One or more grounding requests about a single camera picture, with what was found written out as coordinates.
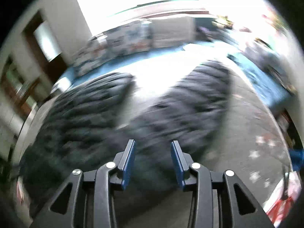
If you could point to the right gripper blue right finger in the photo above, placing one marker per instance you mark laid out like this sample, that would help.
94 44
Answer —
180 164

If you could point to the wooden display cabinet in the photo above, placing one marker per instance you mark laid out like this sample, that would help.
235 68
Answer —
20 92

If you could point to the black puffer down coat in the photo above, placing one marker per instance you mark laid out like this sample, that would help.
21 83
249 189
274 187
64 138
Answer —
79 132

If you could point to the green framed window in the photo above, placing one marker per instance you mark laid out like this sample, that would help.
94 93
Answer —
153 3

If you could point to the grey star quilted mattress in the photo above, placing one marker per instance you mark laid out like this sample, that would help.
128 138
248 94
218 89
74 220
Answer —
248 140

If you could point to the left butterfly pillow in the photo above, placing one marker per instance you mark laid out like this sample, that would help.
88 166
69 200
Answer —
93 55

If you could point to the red plastic bag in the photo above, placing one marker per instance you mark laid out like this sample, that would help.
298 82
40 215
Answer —
283 197

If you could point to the plain white pillow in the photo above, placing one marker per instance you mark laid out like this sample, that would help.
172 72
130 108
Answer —
172 31

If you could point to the blue sofa bench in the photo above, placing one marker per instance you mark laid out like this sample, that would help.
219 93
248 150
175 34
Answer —
213 41

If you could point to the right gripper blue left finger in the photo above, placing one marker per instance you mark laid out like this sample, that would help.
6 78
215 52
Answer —
126 164

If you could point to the dark wooden door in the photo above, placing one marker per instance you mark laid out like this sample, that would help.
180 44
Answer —
44 47

